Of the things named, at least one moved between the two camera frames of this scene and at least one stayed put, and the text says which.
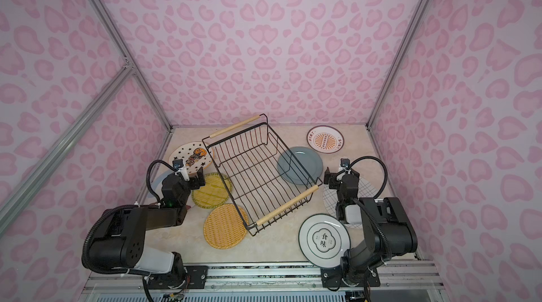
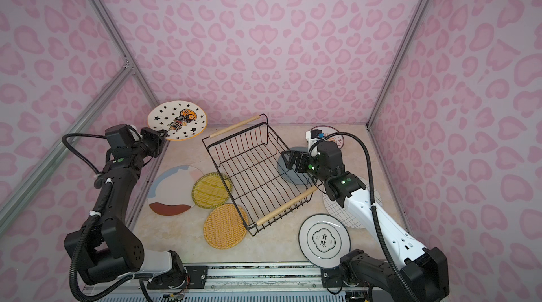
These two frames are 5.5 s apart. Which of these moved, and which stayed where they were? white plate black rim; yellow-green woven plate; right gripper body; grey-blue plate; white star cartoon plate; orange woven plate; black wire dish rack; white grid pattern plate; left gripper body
Moved: right gripper body; white star cartoon plate; left gripper body
Stayed: black wire dish rack; yellow-green woven plate; orange woven plate; white plate black rim; grey-blue plate; white grid pattern plate
